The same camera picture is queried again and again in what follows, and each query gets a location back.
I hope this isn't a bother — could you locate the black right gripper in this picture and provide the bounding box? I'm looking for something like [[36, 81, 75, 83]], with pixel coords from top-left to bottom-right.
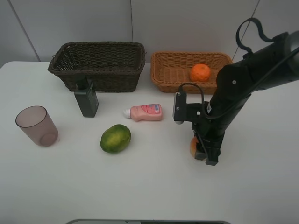
[[186, 101, 236, 166]]

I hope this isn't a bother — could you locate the red yellow peach fruit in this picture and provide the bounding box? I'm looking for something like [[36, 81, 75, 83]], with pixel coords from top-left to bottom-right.
[[190, 137, 198, 158]]

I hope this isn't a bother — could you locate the pink lotion bottle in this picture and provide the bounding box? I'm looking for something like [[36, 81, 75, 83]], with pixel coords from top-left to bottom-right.
[[123, 104, 163, 121]]

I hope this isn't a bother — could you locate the orange tangerine fruit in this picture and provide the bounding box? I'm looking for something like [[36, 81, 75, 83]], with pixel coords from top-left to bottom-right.
[[189, 64, 212, 82]]

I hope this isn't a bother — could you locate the green mango fruit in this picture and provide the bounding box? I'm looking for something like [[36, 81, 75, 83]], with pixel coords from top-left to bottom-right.
[[100, 124, 131, 154]]

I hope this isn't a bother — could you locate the translucent purple plastic cup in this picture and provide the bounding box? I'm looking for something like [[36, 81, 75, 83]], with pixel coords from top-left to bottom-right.
[[15, 105, 58, 147]]

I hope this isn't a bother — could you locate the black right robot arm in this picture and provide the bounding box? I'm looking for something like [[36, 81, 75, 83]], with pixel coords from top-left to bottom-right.
[[191, 31, 299, 166]]

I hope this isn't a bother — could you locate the light brown wicker basket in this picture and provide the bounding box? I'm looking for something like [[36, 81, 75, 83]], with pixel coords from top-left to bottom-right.
[[151, 51, 233, 95]]

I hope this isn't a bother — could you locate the dark brown wicker basket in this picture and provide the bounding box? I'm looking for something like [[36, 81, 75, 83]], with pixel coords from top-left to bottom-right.
[[48, 42, 146, 92]]

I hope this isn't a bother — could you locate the dark green rectangular bottle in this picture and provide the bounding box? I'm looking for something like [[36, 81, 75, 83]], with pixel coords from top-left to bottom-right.
[[74, 75, 99, 118]]

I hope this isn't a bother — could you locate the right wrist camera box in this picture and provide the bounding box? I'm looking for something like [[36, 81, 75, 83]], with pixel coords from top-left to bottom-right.
[[172, 91, 187, 125]]

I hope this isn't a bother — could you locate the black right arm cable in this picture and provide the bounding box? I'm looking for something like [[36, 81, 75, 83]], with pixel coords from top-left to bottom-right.
[[178, 17, 299, 161]]

